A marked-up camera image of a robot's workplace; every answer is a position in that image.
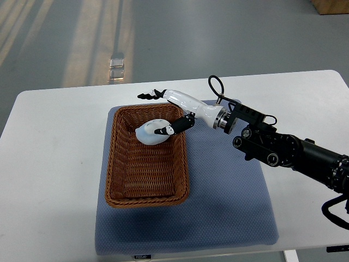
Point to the wooden box corner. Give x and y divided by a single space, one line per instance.
331 7

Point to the light blue plush toy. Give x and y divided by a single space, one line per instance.
146 135

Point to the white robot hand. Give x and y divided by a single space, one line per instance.
213 115

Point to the blue gray cushion mat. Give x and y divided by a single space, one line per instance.
228 204

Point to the metal floor fixture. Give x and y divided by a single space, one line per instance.
117 67

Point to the brown wicker basket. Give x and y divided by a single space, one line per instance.
141 175

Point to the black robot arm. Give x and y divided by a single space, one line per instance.
258 140

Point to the white table leg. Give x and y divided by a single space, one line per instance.
290 256

